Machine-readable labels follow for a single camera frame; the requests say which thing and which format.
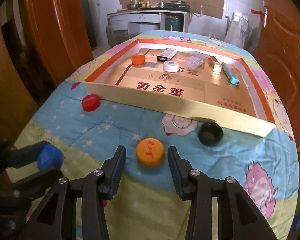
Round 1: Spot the blue bottle cap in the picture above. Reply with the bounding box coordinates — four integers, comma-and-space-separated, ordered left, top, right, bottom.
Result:
37, 144, 63, 171

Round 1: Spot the orange bottle cap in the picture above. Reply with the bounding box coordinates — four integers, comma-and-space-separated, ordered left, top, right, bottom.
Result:
135, 138, 165, 167
131, 55, 146, 66

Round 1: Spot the black bottle cap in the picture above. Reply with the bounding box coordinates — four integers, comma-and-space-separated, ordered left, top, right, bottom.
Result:
198, 122, 224, 146

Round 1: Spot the red bottle cap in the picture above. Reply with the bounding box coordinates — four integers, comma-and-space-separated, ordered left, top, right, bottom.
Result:
81, 94, 101, 112

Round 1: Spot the colourful cartoon quilt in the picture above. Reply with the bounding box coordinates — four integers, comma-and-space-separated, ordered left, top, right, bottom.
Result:
5, 29, 299, 240

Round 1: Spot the shallow orange cardboard box tray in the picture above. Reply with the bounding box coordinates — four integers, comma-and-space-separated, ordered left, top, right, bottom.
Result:
84, 38, 275, 137

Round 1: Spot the orange open bottle cap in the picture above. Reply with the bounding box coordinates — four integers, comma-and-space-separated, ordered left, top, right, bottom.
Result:
131, 55, 146, 66

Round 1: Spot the light blue lighter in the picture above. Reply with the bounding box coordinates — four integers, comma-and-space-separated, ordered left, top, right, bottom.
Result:
222, 62, 240, 86

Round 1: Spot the white bottle cap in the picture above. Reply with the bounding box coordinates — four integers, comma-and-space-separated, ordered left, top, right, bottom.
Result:
163, 61, 179, 73

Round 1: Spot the gold lipstick case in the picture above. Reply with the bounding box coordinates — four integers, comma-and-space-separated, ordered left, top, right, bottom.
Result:
206, 55, 222, 74

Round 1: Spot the white black rectangular lighter box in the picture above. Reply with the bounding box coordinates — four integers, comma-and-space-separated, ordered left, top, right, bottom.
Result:
157, 48, 177, 62

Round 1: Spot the clear plastic bottle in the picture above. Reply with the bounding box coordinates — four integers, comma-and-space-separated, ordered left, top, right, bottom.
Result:
185, 53, 207, 70

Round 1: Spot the white kitchen counter cabinet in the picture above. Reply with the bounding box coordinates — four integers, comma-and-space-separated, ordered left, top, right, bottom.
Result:
106, 8, 190, 47

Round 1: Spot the dark green air fryer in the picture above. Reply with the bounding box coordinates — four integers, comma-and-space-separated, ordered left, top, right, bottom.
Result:
165, 15, 184, 32

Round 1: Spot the white plastic bag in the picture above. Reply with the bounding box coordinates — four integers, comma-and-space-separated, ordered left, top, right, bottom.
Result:
224, 17, 249, 49

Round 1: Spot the brown wooden door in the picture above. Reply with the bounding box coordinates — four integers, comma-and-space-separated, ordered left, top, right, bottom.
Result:
254, 0, 300, 185

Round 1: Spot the black gas stove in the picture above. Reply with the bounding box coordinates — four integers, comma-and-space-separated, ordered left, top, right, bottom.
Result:
160, 0, 190, 11

